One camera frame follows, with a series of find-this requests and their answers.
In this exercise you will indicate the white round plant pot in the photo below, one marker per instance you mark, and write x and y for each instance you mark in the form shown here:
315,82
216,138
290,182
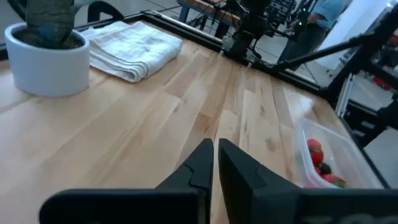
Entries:
46,71

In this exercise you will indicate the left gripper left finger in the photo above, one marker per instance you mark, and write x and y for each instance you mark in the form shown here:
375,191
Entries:
140,207

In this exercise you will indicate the green succulent plant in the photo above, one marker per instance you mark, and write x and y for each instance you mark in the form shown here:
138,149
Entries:
49,21

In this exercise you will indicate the person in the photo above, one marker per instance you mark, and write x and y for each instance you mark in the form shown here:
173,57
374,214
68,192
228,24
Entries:
329,9

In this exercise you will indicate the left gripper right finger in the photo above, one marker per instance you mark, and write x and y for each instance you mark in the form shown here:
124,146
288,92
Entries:
280,205

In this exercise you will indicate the red toy strawberry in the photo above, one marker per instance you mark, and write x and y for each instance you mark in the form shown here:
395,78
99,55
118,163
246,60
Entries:
314,144
332,179
317,157

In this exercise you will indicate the folded white towel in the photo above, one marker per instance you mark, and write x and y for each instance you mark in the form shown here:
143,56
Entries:
133,49

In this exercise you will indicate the wooden workbench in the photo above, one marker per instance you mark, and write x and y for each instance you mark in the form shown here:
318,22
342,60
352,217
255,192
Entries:
199,4

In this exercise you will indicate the white panel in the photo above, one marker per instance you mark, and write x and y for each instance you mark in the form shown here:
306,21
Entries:
357,31

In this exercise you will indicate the clear plastic tupperware container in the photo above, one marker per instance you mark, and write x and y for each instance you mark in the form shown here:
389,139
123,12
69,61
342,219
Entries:
348,155

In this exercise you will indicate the dark purple toy plum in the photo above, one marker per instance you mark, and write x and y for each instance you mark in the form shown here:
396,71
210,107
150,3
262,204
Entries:
325,168

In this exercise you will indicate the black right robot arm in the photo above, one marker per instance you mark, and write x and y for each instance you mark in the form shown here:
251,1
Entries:
248,28

